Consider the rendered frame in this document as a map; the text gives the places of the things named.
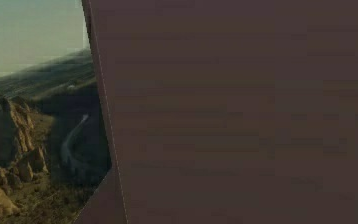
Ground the window with landscape view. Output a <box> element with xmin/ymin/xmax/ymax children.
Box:
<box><xmin>0</xmin><ymin>0</ymin><xmax>113</xmax><ymax>224</ymax></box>

